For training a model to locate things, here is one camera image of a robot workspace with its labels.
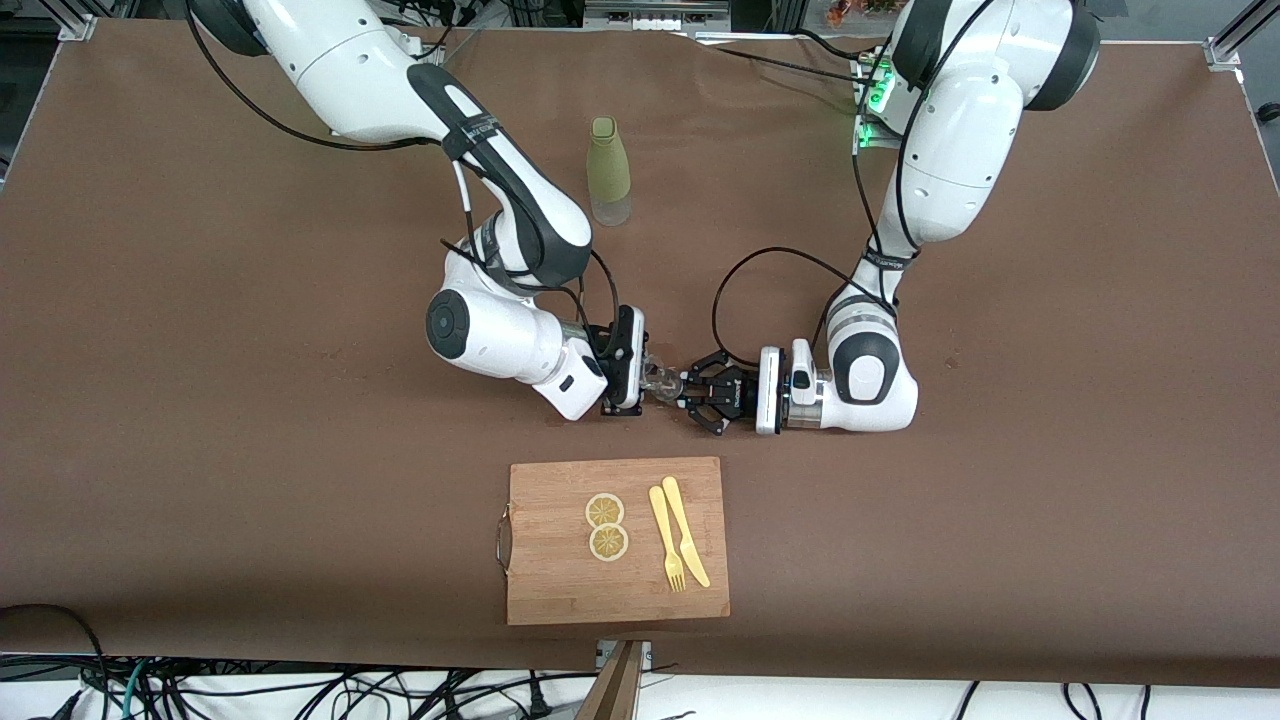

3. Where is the yellow plastic fork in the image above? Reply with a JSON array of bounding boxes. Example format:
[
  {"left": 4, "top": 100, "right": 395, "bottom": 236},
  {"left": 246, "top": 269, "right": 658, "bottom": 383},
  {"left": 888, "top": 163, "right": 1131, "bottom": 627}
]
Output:
[{"left": 649, "top": 485, "right": 688, "bottom": 593}]

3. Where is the black looped floor cable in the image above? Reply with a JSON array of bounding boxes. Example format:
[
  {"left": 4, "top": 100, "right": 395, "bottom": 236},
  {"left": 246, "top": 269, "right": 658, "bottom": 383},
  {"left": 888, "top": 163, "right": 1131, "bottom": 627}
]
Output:
[{"left": 0, "top": 603, "right": 111, "bottom": 720}]

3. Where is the bamboo cutting board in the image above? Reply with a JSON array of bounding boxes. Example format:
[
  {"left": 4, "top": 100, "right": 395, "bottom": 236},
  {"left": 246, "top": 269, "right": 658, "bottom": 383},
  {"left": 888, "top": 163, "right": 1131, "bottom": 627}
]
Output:
[{"left": 497, "top": 456, "right": 731, "bottom": 627}]

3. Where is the clear glass beaker cup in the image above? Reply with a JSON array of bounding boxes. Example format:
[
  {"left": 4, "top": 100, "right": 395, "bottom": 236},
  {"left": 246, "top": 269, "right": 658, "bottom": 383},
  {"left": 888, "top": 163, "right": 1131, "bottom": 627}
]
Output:
[{"left": 643, "top": 352, "right": 686, "bottom": 401}]

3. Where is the green sleeved glass bottle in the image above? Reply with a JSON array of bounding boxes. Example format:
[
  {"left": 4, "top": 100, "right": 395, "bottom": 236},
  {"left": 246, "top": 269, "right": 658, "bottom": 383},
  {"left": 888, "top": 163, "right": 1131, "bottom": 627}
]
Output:
[{"left": 586, "top": 116, "right": 633, "bottom": 227}]

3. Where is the wooden post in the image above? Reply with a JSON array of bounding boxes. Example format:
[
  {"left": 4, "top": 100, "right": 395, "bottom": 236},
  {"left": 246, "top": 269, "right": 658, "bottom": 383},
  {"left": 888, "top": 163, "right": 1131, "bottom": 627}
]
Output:
[{"left": 575, "top": 640, "right": 646, "bottom": 720}]

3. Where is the black base power cable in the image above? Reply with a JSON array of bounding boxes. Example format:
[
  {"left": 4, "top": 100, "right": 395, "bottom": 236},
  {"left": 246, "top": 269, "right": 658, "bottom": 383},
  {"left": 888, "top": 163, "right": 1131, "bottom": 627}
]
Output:
[
  {"left": 793, "top": 28, "right": 881, "bottom": 63},
  {"left": 700, "top": 42, "right": 873, "bottom": 93}
]

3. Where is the brown table cover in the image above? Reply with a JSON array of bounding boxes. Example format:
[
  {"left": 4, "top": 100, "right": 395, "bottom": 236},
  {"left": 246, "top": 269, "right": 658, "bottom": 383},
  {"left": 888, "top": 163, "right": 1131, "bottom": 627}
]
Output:
[{"left": 0, "top": 18, "right": 1280, "bottom": 689}]

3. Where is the yellow plastic knife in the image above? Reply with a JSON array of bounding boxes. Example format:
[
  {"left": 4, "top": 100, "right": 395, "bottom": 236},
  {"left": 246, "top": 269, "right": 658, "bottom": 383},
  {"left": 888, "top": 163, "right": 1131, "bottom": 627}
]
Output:
[{"left": 661, "top": 476, "right": 712, "bottom": 589}]

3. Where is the grey metal rack box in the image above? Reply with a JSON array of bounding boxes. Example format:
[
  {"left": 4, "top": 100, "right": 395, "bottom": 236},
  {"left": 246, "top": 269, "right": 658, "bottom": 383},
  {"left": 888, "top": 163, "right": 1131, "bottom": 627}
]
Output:
[{"left": 585, "top": 0, "right": 731, "bottom": 31}]

